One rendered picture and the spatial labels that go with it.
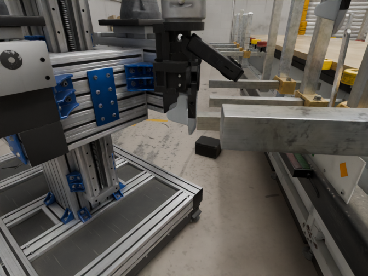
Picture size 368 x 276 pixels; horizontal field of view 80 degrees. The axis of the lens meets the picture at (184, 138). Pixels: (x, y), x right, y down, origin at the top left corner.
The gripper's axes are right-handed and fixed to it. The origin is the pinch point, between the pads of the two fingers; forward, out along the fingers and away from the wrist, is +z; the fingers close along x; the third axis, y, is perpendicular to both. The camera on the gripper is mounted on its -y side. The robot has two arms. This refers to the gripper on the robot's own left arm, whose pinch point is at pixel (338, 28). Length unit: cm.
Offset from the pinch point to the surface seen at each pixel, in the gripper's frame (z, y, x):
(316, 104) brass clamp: 19.8, -0.2, -5.5
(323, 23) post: 0.4, 3.1, -13.7
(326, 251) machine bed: 87, -19, -12
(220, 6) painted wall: 14, 300, -720
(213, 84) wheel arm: 22.7, 36.8, -20.2
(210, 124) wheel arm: 14.7, 18.5, 25.8
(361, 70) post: 6.7, -5.3, 7.8
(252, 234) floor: 104, 12, -19
